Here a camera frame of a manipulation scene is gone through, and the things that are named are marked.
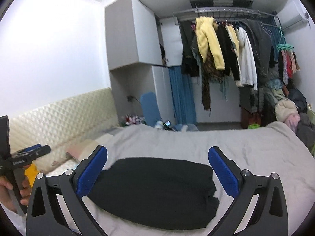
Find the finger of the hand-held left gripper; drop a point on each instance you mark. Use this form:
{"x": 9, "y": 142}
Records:
{"x": 33, "y": 146}
{"x": 39, "y": 151}

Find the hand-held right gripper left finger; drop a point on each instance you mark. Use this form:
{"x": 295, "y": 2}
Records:
{"x": 92, "y": 172}

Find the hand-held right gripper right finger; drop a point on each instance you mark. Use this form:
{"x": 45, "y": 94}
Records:
{"x": 224, "y": 174}

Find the black sweater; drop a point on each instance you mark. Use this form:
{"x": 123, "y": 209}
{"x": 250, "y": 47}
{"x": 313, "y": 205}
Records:
{"x": 152, "y": 189}

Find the pile of clothes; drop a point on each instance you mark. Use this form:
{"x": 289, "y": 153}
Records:
{"x": 302, "y": 127}

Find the metal clothes rack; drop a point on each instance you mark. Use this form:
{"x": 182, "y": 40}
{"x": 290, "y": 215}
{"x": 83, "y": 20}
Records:
{"x": 221, "y": 13}

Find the person's left hand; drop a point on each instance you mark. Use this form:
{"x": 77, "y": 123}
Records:
{"x": 26, "y": 189}

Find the cream pillow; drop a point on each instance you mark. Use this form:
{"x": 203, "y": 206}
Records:
{"x": 54, "y": 162}

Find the yellow cloth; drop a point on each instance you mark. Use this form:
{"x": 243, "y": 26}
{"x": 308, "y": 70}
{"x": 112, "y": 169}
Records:
{"x": 31, "y": 174}

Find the pink floral pillow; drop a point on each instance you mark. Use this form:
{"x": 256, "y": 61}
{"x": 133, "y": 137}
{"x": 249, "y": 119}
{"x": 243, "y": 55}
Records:
{"x": 78, "y": 150}

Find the cream quilted headboard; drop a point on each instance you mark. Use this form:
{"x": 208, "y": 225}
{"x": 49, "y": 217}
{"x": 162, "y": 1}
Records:
{"x": 61, "y": 118}

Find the bright green item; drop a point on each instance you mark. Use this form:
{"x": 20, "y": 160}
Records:
{"x": 253, "y": 126}

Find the bed with grey blanket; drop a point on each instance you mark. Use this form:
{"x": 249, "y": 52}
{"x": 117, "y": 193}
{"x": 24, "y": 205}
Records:
{"x": 172, "y": 142}

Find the blue white cloth bundle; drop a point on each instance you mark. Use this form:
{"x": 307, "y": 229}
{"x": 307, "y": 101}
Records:
{"x": 184, "y": 127}

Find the flower bouquet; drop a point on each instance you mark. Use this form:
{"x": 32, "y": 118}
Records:
{"x": 133, "y": 120}

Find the small device with screen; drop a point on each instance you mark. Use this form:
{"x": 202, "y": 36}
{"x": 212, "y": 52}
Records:
{"x": 167, "y": 123}

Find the pink fluffy garment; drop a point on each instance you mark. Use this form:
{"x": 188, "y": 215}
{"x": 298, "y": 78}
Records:
{"x": 292, "y": 123}

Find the blue curtain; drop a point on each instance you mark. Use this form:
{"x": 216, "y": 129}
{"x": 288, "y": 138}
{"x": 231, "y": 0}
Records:
{"x": 182, "y": 95}

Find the cream fluffy garment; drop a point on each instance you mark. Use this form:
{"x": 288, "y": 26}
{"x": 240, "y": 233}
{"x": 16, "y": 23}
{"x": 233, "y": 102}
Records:
{"x": 285, "y": 109}

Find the brown patterned garment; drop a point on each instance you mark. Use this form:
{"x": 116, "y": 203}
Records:
{"x": 208, "y": 86}

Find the white hanging garment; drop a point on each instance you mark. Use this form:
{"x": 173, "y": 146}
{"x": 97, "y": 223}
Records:
{"x": 248, "y": 59}

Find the black garment with white cuffs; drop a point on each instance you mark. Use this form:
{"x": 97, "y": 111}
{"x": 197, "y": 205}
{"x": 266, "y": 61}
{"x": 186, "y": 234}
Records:
{"x": 228, "y": 54}

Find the small hanging colourful garments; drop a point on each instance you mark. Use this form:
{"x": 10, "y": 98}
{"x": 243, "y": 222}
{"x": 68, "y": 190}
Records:
{"x": 288, "y": 64}

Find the black hanging jacket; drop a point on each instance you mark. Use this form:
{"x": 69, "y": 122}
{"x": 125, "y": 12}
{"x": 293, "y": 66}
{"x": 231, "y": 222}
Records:
{"x": 188, "y": 49}

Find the yellow hoodie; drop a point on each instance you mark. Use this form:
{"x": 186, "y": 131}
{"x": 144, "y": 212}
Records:
{"x": 209, "y": 44}

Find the grey wardrobe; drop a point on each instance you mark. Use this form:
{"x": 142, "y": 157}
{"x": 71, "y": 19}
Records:
{"x": 123, "y": 41}

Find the dark grey hanging coats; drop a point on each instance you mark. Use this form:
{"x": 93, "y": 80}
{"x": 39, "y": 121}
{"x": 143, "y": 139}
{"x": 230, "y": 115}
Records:
{"x": 260, "y": 44}

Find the cream striped shirt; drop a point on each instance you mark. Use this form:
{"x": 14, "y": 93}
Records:
{"x": 233, "y": 38}

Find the green clip hanger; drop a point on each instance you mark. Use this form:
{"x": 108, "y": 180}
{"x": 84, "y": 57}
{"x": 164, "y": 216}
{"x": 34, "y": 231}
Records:
{"x": 284, "y": 46}

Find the white air conditioner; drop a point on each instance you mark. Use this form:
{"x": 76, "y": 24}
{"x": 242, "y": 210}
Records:
{"x": 294, "y": 19}

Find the dark flat box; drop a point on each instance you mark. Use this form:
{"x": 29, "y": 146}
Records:
{"x": 221, "y": 2}

